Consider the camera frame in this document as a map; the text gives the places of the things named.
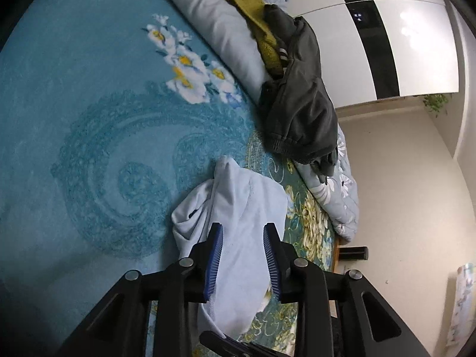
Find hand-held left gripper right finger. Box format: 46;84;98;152
263;222;432;357

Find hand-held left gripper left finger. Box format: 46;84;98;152
56;222;224;357

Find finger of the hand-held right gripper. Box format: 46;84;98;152
199;331;294;357

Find light blue long-sleeve shirt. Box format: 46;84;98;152
171;155;289;343

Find black box on floor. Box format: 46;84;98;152
339;247;369;262

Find dark grey pants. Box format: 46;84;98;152
258;17;339;175

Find white patterned hanging cloth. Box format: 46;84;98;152
446;262;476;346

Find green potted plant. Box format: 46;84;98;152
423;94;451;118

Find dark grey striped garment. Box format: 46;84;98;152
263;4;300;64

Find blue floral duvet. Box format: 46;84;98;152
139;0;361;242

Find white wardrobe with black stripe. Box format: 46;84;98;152
286;0;460;110

